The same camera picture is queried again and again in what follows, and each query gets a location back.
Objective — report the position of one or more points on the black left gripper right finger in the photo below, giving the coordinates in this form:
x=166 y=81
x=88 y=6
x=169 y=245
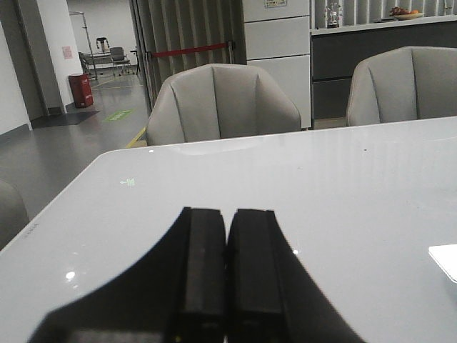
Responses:
x=271 y=295

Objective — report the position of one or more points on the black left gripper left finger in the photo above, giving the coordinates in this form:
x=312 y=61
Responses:
x=174 y=293

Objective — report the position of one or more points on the light blue round plate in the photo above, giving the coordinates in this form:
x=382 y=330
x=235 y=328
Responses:
x=446 y=258

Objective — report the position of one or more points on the left beige upholstered chair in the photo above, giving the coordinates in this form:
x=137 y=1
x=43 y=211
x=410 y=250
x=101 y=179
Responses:
x=220 y=101

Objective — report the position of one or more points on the beige upholstered chair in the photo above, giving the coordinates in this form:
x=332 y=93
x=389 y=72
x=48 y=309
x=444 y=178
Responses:
x=405 y=84
x=220 y=101

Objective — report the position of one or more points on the red trash bin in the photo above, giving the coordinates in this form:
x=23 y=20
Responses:
x=81 y=90

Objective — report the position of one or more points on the red barrier belt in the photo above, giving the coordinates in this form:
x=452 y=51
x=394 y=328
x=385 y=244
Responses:
x=193 y=50

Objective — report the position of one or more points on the grey office chair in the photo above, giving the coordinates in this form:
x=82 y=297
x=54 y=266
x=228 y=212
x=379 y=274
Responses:
x=119 y=61

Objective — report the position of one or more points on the dark grey counter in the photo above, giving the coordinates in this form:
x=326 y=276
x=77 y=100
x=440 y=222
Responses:
x=336 y=52

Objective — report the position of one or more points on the right beige upholstered chair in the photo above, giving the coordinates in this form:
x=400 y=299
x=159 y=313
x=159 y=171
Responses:
x=405 y=84

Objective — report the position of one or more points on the white cabinet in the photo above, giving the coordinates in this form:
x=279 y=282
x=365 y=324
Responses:
x=277 y=39

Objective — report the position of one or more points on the figurine on counter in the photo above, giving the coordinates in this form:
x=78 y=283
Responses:
x=333 y=14

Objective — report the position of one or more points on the fruit bowl on counter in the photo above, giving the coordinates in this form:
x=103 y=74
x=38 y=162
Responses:
x=400 y=13

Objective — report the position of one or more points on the pink wall notice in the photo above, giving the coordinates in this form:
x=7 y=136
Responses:
x=67 y=52

